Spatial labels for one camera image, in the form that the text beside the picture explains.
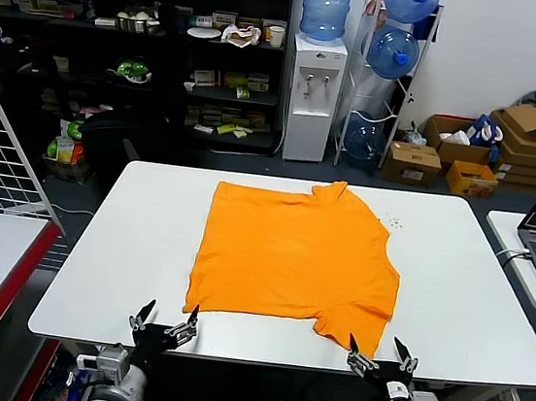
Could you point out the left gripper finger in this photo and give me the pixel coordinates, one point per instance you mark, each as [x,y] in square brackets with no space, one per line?
[142,319]
[187,330]

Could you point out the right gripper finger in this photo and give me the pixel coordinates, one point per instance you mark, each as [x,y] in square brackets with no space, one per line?
[408,362]
[357,358]

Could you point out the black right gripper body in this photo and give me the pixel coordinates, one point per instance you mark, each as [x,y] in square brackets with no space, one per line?
[391,373]

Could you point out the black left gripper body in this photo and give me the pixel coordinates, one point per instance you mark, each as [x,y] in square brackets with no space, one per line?
[153,338]

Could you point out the orange t-shirt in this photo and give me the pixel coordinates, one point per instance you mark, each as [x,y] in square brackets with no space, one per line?
[291,252]

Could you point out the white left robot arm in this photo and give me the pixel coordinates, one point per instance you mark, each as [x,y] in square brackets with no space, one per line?
[122,395]

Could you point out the white rounded work table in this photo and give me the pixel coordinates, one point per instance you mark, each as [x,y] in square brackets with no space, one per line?
[145,244]

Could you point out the white side table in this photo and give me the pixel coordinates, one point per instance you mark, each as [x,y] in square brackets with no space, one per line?
[504,229]

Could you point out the basket of snack packets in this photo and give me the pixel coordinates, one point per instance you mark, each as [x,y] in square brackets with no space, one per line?
[66,149]

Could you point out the black office chair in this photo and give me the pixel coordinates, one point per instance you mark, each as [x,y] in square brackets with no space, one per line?
[110,132]

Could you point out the yellow cardboard box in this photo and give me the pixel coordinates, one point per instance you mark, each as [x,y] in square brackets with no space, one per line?
[471,181]

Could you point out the closed brown cardboard box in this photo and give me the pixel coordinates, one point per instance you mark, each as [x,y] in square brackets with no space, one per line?
[412,164]

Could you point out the open brown cardboard box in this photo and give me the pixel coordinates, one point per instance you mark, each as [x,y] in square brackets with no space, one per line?
[455,152]

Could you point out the black shelf unit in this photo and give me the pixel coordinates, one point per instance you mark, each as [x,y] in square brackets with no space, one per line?
[172,101]

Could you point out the small tied plastic bag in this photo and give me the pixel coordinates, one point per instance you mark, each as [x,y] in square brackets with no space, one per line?
[415,136]

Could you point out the blue white bag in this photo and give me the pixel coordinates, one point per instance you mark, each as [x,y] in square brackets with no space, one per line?
[482,131]

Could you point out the plate of green fruit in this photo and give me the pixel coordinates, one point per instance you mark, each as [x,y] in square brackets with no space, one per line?
[132,69]

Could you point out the white water dispenser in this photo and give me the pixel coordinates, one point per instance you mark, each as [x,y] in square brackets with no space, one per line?
[311,108]

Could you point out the white metal jug rack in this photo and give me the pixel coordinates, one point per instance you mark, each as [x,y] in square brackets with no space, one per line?
[354,74]

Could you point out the white plate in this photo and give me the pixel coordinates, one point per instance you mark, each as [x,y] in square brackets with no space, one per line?
[204,32]

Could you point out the white red plastic bag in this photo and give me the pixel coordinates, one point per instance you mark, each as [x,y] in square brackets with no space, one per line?
[239,35]

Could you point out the metal bowl with eggs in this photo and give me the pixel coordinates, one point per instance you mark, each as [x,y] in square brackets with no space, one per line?
[136,20]

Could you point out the white paper cup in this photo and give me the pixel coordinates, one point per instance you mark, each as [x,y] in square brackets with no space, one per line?
[276,36]

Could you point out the upright blue water jug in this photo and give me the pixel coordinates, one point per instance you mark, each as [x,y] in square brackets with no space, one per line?
[326,7]

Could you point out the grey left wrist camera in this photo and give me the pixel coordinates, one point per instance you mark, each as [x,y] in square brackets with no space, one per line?
[106,361]

